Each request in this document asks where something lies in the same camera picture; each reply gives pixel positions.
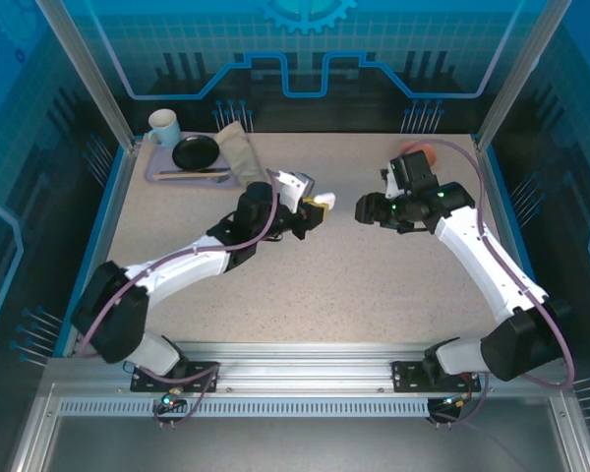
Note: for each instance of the dark slim utensil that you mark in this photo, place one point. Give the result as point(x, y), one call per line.
point(218, 170)

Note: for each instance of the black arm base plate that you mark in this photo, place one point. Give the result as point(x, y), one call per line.
point(201, 378)
point(408, 378)

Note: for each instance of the beige folded cloth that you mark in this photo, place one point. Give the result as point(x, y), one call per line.
point(238, 152)

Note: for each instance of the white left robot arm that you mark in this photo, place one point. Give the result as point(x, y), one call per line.
point(177, 268)

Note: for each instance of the black round plate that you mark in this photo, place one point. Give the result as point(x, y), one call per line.
point(195, 152)

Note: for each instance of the aluminium frame post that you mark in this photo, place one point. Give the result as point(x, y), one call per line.
point(523, 74)
point(86, 74)

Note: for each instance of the lavender plastic tray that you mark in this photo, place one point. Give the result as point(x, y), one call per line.
point(159, 157)

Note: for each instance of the aluminium mounting rail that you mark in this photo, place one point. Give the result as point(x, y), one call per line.
point(305, 366)

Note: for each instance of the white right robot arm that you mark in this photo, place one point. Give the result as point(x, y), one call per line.
point(477, 251)

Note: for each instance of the light blue mug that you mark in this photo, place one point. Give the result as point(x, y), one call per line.
point(167, 130)

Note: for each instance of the white earbud charging case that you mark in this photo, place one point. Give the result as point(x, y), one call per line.
point(327, 199)

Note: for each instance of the orange round object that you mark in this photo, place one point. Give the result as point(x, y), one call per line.
point(430, 155)

